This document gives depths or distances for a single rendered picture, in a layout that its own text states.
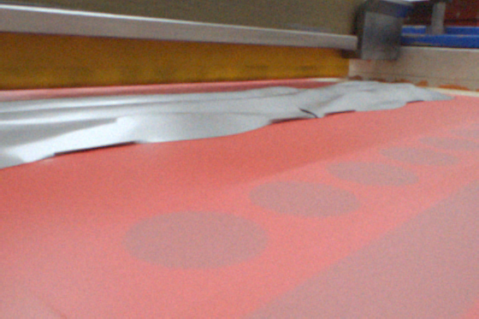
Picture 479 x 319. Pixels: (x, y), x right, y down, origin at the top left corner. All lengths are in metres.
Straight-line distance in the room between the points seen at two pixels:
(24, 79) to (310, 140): 0.14
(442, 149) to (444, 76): 0.29
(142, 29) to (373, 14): 0.23
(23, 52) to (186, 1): 0.09
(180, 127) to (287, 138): 0.04
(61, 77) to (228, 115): 0.10
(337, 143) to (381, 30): 0.28
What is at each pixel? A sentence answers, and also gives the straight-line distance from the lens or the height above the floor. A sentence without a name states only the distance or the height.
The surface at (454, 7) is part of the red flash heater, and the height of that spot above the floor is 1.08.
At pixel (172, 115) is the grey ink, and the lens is 0.16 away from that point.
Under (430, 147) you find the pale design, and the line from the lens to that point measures 0.16.
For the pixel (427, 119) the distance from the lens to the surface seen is 0.23.
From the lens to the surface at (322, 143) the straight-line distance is 0.15.
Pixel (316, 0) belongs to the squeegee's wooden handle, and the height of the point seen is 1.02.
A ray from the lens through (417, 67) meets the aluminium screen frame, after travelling 0.46.
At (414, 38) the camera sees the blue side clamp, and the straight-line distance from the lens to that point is 0.46.
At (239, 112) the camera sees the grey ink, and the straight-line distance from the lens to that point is 0.19.
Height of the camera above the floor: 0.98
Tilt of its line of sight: 15 degrees down
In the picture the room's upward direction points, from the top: 3 degrees clockwise
